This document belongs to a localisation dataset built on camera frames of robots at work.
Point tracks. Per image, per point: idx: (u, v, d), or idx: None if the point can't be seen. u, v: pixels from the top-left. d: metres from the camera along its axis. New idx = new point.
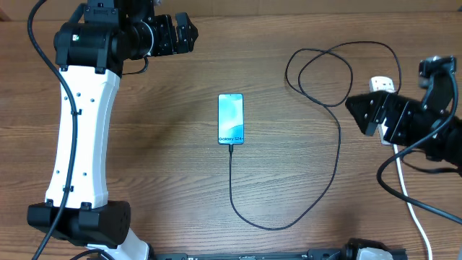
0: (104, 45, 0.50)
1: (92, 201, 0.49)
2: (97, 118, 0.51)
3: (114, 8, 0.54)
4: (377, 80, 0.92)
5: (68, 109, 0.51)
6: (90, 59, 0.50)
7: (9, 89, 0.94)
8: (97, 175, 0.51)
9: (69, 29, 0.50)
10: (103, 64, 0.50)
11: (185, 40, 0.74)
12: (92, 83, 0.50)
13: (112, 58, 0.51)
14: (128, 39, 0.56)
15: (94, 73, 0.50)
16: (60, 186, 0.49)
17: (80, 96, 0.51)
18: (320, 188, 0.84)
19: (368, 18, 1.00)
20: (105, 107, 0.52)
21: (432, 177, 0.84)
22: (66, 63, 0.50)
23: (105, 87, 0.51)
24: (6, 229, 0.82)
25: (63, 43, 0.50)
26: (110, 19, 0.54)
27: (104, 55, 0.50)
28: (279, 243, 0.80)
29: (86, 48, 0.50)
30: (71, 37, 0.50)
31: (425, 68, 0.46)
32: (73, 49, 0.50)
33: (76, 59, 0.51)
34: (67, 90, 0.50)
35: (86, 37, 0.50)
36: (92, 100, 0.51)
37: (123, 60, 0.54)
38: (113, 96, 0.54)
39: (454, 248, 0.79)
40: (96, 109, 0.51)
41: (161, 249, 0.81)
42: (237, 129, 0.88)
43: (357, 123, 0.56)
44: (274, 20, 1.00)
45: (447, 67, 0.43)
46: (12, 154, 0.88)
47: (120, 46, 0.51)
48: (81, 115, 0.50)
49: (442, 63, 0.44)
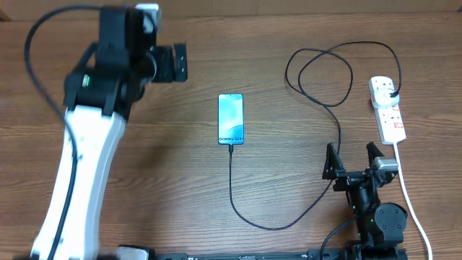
0: (113, 92, 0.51)
1: (82, 256, 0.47)
2: (97, 166, 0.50)
3: (124, 49, 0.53)
4: (377, 80, 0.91)
5: (69, 152, 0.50)
6: (97, 104, 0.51)
7: (9, 89, 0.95)
8: (90, 225, 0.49)
9: (79, 73, 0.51)
10: (110, 110, 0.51)
11: (182, 69, 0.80)
12: (95, 128, 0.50)
13: (120, 104, 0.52)
14: (136, 79, 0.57)
15: (99, 118, 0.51)
16: (49, 238, 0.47)
17: (82, 140, 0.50)
18: (320, 188, 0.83)
19: (368, 18, 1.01)
20: (105, 153, 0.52)
21: (433, 177, 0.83)
22: (73, 106, 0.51)
23: (109, 133, 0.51)
24: (6, 229, 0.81)
25: (73, 87, 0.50)
26: (118, 58, 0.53)
27: (112, 102, 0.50)
28: (279, 243, 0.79)
29: (95, 92, 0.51)
30: (81, 81, 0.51)
31: (369, 170, 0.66)
32: (81, 93, 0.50)
33: (84, 102, 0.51)
34: (71, 134, 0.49)
35: (97, 81, 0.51)
36: (94, 145, 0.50)
37: (130, 104, 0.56)
38: (115, 142, 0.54)
39: (455, 248, 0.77)
40: (97, 157, 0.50)
41: (161, 249, 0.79)
42: (237, 129, 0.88)
43: (324, 169, 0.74)
44: (274, 20, 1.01)
45: (377, 177, 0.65)
46: (13, 153, 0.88)
47: (127, 92, 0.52)
48: (81, 161, 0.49)
49: (377, 172, 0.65)
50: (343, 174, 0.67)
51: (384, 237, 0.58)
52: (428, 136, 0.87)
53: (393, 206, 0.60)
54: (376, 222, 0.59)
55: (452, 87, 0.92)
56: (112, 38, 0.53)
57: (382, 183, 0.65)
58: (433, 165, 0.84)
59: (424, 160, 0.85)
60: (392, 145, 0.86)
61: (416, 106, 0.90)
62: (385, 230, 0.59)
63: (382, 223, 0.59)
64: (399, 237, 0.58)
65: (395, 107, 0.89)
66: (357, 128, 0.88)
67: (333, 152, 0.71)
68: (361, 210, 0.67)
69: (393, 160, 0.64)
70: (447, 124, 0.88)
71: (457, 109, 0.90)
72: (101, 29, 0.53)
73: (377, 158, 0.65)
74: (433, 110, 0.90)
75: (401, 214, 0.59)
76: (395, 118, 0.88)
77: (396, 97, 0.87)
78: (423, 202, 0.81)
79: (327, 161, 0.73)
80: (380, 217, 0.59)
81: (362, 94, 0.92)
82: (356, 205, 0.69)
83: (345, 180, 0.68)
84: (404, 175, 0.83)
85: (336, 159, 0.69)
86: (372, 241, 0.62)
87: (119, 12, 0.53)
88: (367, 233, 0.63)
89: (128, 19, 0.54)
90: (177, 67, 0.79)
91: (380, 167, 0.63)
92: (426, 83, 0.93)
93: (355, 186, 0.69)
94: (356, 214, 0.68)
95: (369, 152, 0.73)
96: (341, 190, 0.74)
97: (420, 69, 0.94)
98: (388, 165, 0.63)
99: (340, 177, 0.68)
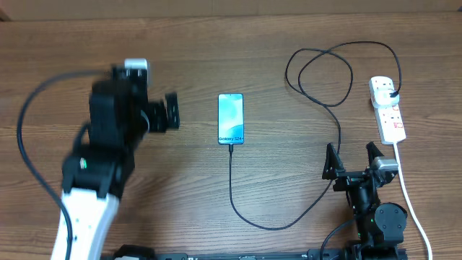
0: (108, 175, 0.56)
1: None
2: (91, 244, 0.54)
3: (117, 131, 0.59)
4: (377, 80, 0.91)
5: (65, 234, 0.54)
6: (93, 185, 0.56)
7: (9, 89, 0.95)
8: None
9: (77, 157, 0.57)
10: (105, 191, 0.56)
11: (175, 118, 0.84)
12: (91, 209, 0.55)
13: (114, 184, 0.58)
14: (128, 151, 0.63)
15: (94, 201, 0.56)
16: None
17: (78, 222, 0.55)
18: (320, 188, 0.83)
19: (368, 17, 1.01)
20: (99, 232, 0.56)
21: (433, 177, 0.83)
22: (70, 188, 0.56)
23: (103, 213, 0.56)
24: (6, 229, 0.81)
25: (71, 170, 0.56)
26: (112, 137, 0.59)
27: (107, 183, 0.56)
28: (279, 243, 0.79)
29: (92, 175, 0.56)
30: (79, 164, 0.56)
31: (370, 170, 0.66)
32: (79, 175, 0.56)
33: (81, 185, 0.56)
34: (66, 217, 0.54)
35: (92, 164, 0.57)
36: (88, 226, 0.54)
37: (124, 179, 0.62)
38: (109, 220, 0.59)
39: (454, 248, 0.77)
40: (91, 235, 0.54)
41: (161, 249, 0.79)
42: (237, 129, 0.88)
43: (324, 168, 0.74)
44: (274, 20, 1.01)
45: (377, 176, 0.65)
46: (13, 153, 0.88)
47: (120, 173, 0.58)
48: (76, 242, 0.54)
49: (377, 172, 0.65)
50: (343, 173, 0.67)
51: (384, 237, 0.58)
52: (428, 136, 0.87)
53: (393, 206, 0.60)
54: (376, 221, 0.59)
55: (452, 87, 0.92)
56: (104, 122, 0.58)
57: (382, 183, 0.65)
58: (433, 165, 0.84)
59: (424, 160, 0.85)
60: (392, 145, 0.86)
61: (416, 106, 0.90)
62: (385, 230, 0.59)
63: (382, 223, 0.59)
64: (399, 237, 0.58)
65: (395, 107, 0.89)
66: (357, 128, 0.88)
67: (333, 152, 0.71)
68: (361, 210, 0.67)
69: (393, 160, 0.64)
70: (447, 124, 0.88)
71: (456, 109, 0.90)
72: (92, 114, 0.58)
73: (377, 158, 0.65)
74: (433, 110, 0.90)
75: (401, 214, 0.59)
76: (395, 118, 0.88)
77: (396, 96, 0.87)
78: (423, 202, 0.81)
79: (327, 160, 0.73)
80: (379, 217, 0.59)
81: (362, 94, 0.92)
82: (356, 205, 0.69)
83: (345, 180, 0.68)
84: (404, 175, 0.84)
85: (336, 159, 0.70)
86: (372, 241, 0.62)
87: (108, 98, 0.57)
88: (367, 233, 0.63)
89: (118, 101, 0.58)
90: (170, 114, 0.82)
91: (380, 167, 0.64)
92: (426, 83, 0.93)
93: (355, 185, 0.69)
94: (356, 214, 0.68)
95: (369, 152, 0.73)
96: (341, 190, 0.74)
97: (419, 68, 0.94)
98: (388, 165, 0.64)
99: (339, 177, 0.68)
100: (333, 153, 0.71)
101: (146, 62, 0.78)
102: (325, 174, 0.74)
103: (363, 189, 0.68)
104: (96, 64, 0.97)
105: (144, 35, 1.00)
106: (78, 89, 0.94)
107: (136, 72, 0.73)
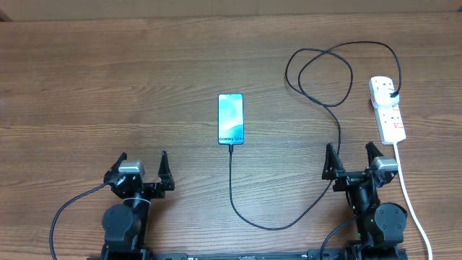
0: None
1: None
2: None
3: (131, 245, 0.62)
4: (377, 80, 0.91)
5: None
6: None
7: (9, 89, 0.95)
8: None
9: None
10: None
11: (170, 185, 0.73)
12: None
13: None
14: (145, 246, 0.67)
15: None
16: None
17: None
18: (320, 188, 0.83)
19: (367, 18, 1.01)
20: None
21: (432, 177, 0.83)
22: None
23: None
24: (5, 229, 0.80)
25: None
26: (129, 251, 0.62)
27: None
28: (279, 243, 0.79)
29: None
30: None
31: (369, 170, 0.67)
32: None
33: None
34: None
35: None
36: None
37: None
38: None
39: (455, 248, 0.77)
40: None
41: (160, 250, 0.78)
42: (237, 130, 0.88)
43: (324, 169, 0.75)
44: (273, 20, 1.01)
45: (376, 177, 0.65)
46: (13, 153, 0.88)
47: None
48: None
49: (376, 172, 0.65)
50: (342, 173, 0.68)
51: (385, 237, 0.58)
52: (427, 136, 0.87)
53: (394, 206, 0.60)
54: (376, 222, 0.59)
55: (452, 87, 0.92)
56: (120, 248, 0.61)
57: (382, 183, 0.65)
58: (432, 165, 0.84)
59: (424, 159, 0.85)
60: (392, 145, 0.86)
61: (416, 106, 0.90)
62: (385, 230, 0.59)
63: (383, 222, 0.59)
64: (400, 237, 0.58)
65: (395, 107, 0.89)
66: (357, 128, 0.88)
67: (332, 152, 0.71)
68: (360, 210, 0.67)
69: (392, 160, 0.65)
70: (447, 124, 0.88)
71: (456, 108, 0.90)
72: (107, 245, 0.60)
73: (377, 158, 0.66)
74: (433, 110, 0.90)
75: (401, 214, 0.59)
76: (395, 118, 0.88)
77: (396, 96, 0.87)
78: (423, 202, 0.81)
79: (327, 160, 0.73)
80: (380, 217, 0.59)
81: (362, 94, 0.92)
82: (356, 205, 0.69)
83: (345, 180, 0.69)
84: (403, 175, 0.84)
85: (336, 159, 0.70)
86: (372, 241, 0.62)
87: (119, 236, 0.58)
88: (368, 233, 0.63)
89: (128, 231, 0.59)
90: (164, 182, 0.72)
91: (380, 167, 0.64)
92: (426, 83, 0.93)
93: (355, 186, 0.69)
94: (356, 214, 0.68)
95: (369, 152, 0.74)
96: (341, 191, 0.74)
97: (419, 68, 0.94)
98: (386, 165, 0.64)
99: (339, 177, 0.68)
100: (333, 153, 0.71)
101: (138, 167, 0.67)
102: (325, 174, 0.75)
103: (363, 189, 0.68)
104: (96, 64, 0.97)
105: (144, 35, 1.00)
106: (78, 89, 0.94)
107: (131, 178, 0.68)
